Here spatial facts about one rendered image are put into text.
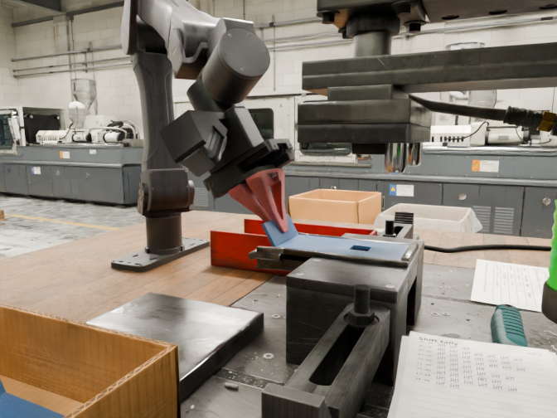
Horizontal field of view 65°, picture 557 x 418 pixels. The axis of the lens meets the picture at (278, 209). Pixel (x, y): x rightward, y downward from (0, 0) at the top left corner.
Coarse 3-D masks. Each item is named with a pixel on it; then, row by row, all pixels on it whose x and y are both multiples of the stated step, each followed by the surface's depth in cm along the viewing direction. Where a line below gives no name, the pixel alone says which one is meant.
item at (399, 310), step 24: (288, 288) 40; (408, 288) 42; (288, 312) 40; (312, 312) 39; (336, 312) 38; (408, 312) 49; (288, 336) 40; (312, 336) 39; (288, 360) 41; (384, 360) 37; (384, 384) 37
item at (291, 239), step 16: (272, 224) 50; (288, 224) 54; (272, 240) 49; (288, 240) 52; (304, 240) 52; (320, 240) 52; (336, 240) 52; (352, 240) 52; (368, 256) 45; (384, 256) 45; (400, 256) 45
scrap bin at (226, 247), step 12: (252, 228) 81; (300, 228) 77; (312, 228) 76; (324, 228) 75; (336, 228) 74; (348, 228) 73; (360, 228) 73; (216, 240) 71; (228, 240) 70; (240, 240) 69; (252, 240) 68; (264, 240) 67; (216, 252) 71; (228, 252) 70; (240, 252) 70; (216, 264) 72; (228, 264) 71; (240, 264) 70; (252, 264) 69
